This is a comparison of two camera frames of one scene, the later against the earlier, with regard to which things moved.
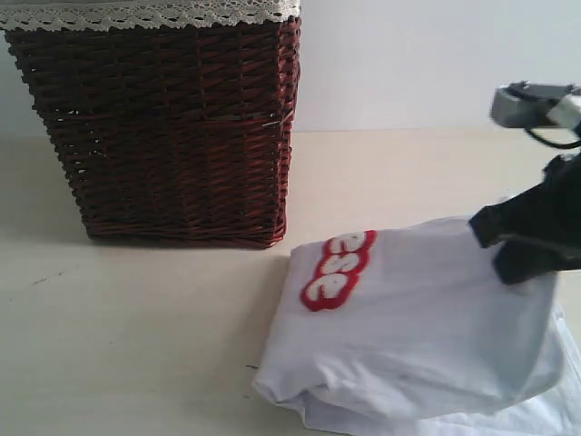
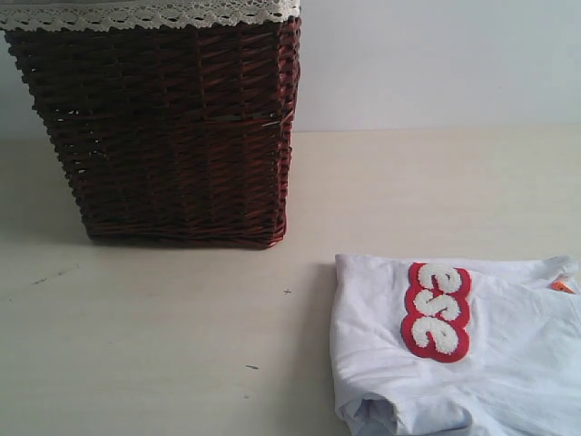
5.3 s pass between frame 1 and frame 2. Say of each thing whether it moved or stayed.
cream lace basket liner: stayed
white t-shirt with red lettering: moved
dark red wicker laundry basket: stayed
